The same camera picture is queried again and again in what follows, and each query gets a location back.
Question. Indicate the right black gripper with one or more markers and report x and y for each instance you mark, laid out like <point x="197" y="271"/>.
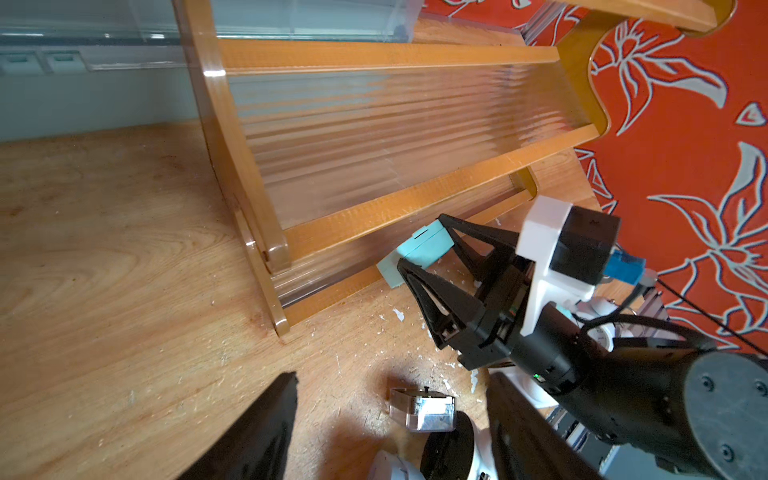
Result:
<point x="491" y="334"/>

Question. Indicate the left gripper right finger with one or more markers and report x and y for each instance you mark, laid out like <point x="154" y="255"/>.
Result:
<point x="524" y="445"/>

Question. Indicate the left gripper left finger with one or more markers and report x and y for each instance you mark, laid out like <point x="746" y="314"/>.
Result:
<point x="256" y="445"/>

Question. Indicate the teal square alarm clock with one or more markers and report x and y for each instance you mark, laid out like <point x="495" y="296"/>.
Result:
<point x="424" y="247"/>

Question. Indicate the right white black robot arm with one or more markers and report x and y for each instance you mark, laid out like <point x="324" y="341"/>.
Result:
<point x="629" y="379"/>

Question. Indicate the wooden two-tier shelf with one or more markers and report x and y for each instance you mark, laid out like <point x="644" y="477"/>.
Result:
<point x="328" y="152"/>

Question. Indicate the white twin-bell clock left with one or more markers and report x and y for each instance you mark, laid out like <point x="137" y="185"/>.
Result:
<point x="464" y="453"/>

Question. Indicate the white twin-bell clock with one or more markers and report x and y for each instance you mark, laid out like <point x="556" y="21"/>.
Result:
<point x="603" y="335"/>
<point x="464" y="453"/>

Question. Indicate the white twin-bell clock right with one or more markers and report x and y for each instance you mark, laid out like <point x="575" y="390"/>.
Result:
<point x="603" y="335"/>

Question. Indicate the clear plastic storage bin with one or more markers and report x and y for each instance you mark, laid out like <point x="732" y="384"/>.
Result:
<point x="74" y="37"/>

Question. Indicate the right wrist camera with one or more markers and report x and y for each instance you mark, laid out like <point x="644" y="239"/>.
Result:
<point x="572" y="249"/>

